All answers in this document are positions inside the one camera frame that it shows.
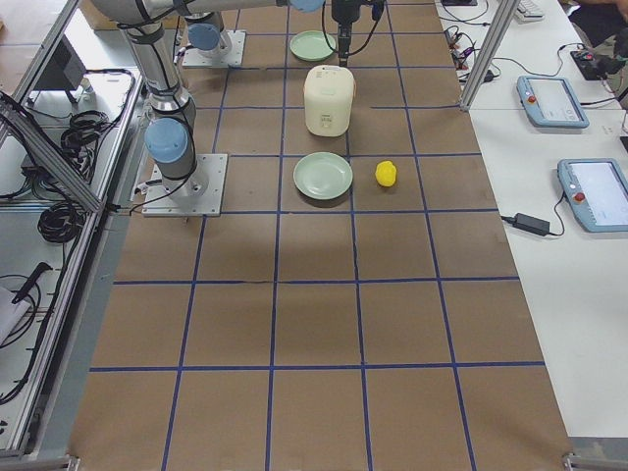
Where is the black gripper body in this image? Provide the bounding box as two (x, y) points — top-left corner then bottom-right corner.
(331, 0), (385, 24)

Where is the cream white rice cooker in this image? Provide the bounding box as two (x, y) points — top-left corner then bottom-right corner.
(303, 65), (355, 137)

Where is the green plate far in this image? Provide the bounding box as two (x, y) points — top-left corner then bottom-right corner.
(289, 30), (337, 62)

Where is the green plate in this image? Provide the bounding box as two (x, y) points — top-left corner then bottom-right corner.
(293, 152), (353, 200)
(289, 30), (337, 62)

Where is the green plate near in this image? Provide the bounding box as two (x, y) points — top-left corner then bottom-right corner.
(293, 152), (353, 200)

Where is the yellow toy lemon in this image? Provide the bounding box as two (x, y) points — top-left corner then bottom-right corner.
(375, 160), (397, 187)

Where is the white keyboard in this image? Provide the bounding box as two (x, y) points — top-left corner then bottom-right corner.
(514, 0), (545, 23)

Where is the teach pendant far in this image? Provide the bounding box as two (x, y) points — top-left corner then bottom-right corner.
(516, 76), (590, 130)

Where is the teach pendant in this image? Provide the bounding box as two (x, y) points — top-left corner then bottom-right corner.
(516, 76), (590, 130)
(557, 158), (627, 233)

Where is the small black electronics board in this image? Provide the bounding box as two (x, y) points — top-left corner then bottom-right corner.
(570, 50), (606, 80)

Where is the black power adapter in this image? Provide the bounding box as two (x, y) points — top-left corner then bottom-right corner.
(512, 213), (550, 236)

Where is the black monitor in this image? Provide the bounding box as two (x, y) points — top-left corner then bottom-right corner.
(34, 35), (86, 103)

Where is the teach pendant near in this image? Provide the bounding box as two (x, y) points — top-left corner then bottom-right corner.
(557, 158), (627, 233)

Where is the brown paper table mat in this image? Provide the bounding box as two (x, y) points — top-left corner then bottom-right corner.
(70, 1), (569, 470)

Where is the aluminium frame post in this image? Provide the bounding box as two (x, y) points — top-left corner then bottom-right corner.
(460, 0), (519, 112)

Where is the black cable coil upper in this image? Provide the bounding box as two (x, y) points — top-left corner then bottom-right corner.
(60, 109), (122, 157)

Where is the black cable coil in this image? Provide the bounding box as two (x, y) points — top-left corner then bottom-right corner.
(60, 109), (122, 157)
(37, 201), (81, 245)

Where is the black cable coil lower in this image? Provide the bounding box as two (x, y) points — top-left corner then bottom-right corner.
(37, 201), (81, 245)

